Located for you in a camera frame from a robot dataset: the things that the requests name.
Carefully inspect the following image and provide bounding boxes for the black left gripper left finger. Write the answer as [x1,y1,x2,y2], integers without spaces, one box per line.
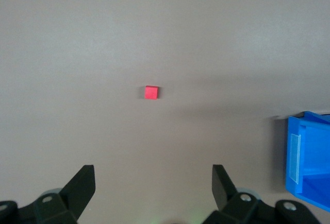
[0,164,96,224]

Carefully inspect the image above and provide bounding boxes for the blue plastic storage bin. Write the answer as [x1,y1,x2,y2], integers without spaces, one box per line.
[285,111,330,213]

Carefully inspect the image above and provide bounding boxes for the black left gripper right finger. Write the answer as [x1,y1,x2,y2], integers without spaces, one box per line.
[203,164,321,224]

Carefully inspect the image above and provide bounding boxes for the small red cube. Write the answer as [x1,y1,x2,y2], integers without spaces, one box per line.
[143,85,159,100]

